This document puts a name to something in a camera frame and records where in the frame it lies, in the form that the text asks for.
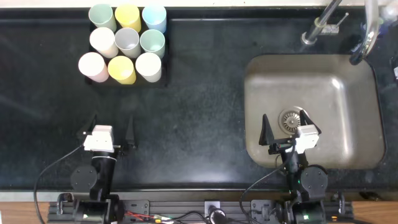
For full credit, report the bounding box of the black tray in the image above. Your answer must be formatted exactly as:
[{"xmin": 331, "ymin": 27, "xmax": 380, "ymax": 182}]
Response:
[{"xmin": 84, "ymin": 7, "xmax": 170, "ymax": 88}]

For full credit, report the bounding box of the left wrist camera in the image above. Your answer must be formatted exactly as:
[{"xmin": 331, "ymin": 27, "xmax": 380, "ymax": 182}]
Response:
[{"xmin": 83, "ymin": 124, "xmax": 115, "ymax": 153}]

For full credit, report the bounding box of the grey cup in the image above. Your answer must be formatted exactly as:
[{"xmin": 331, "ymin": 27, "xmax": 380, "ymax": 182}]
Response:
[{"xmin": 114, "ymin": 27, "xmax": 142, "ymax": 59}]

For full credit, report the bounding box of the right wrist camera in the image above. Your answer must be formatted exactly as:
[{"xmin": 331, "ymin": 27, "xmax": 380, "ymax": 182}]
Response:
[{"xmin": 294, "ymin": 124, "xmax": 320, "ymax": 154}]

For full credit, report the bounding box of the steel tap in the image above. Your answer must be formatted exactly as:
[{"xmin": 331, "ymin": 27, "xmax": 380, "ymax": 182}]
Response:
[{"xmin": 300, "ymin": 0, "xmax": 385, "ymax": 66}]

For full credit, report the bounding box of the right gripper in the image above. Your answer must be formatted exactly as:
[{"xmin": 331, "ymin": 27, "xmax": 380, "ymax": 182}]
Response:
[{"xmin": 259, "ymin": 109, "xmax": 323, "ymax": 156}]

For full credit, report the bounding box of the white cup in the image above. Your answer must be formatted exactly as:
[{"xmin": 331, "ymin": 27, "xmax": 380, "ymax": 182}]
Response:
[
  {"xmin": 89, "ymin": 27, "xmax": 119, "ymax": 59},
  {"xmin": 135, "ymin": 52, "xmax": 162, "ymax": 83}
]

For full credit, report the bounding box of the mounting rail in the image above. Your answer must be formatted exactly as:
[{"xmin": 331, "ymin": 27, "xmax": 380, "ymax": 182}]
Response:
[{"xmin": 48, "ymin": 192, "xmax": 355, "ymax": 224}]

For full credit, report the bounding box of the pink cup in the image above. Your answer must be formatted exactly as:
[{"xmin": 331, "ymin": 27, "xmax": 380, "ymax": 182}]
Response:
[{"xmin": 78, "ymin": 52, "xmax": 110, "ymax": 83}]

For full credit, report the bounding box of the blue cup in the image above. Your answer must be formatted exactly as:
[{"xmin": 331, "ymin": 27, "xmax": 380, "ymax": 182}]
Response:
[{"xmin": 141, "ymin": 4, "xmax": 167, "ymax": 34}]

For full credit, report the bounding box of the black cable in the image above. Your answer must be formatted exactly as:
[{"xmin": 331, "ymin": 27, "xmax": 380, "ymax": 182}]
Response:
[
  {"xmin": 33, "ymin": 144, "xmax": 85, "ymax": 224},
  {"xmin": 239, "ymin": 139, "xmax": 296, "ymax": 224}
]

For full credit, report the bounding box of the steel sink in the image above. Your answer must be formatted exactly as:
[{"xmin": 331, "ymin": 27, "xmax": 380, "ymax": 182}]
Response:
[{"xmin": 244, "ymin": 54, "xmax": 386, "ymax": 170}]

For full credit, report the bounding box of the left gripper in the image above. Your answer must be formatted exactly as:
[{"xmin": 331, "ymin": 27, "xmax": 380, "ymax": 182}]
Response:
[{"xmin": 76, "ymin": 114, "xmax": 138, "ymax": 156}]

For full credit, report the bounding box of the yellow cup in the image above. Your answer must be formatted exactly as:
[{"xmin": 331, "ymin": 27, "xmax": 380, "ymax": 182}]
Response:
[
  {"xmin": 114, "ymin": 3, "xmax": 142, "ymax": 34},
  {"xmin": 107, "ymin": 55, "xmax": 137, "ymax": 85}
]

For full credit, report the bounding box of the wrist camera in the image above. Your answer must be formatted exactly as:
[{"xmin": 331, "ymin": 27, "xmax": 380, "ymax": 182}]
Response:
[
  {"xmin": 294, "ymin": 124, "xmax": 320, "ymax": 154},
  {"xmin": 83, "ymin": 124, "xmax": 115, "ymax": 153}
]

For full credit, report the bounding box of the green cup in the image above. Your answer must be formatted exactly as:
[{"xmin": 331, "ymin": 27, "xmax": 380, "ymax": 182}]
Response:
[
  {"xmin": 88, "ymin": 3, "xmax": 118, "ymax": 32},
  {"xmin": 139, "ymin": 29, "xmax": 166, "ymax": 59}
]

